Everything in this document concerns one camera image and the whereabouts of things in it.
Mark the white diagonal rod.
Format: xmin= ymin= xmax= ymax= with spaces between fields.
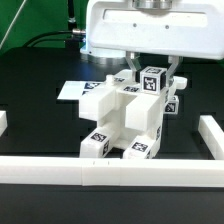
xmin=0 ymin=0 xmax=28 ymax=51

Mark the white right fence bar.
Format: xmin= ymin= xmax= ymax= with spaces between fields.
xmin=198 ymin=115 xmax=224 ymax=160

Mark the white cube marker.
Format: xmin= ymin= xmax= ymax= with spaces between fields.
xmin=140 ymin=66 xmax=167 ymax=95

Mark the black cable connector post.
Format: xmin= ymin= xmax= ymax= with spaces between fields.
xmin=65 ymin=0 xmax=86 ymax=50

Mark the black cable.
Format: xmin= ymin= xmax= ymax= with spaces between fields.
xmin=23 ymin=30 xmax=75 ymax=48

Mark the white front fence bar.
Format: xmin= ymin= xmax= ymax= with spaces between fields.
xmin=0 ymin=156 xmax=224 ymax=187

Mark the white cube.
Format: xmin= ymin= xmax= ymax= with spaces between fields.
xmin=165 ymin=95 xmax=179 ymax=115

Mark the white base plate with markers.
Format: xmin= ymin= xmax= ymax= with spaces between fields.
xmin=57 ymin=81 xmax=100 ymax=100

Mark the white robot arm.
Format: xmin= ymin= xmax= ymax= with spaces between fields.
xmin=81 ymin=0 xmax=224 ymax=76

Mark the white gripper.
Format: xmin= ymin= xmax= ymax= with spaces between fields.
xmin=86 ymin=0 xmax=224 ymax=87

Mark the white chair seat part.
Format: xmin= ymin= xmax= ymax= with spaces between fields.
xmin=100 ymin=84 xmax=166 ymax=145

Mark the white chair back frame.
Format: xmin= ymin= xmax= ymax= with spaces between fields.
xmin=79 ymin=66 xmax=187 ymax=132

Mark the white left fence block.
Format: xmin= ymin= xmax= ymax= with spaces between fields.
xmin=0 ymin=111 xmax=7 ymax=136

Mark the white fence bar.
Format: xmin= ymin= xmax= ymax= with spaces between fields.
xmin=0 ymin=156 xmax=224 ymax=187
xmin=198 ymin=115 xmax=224 ymax=160

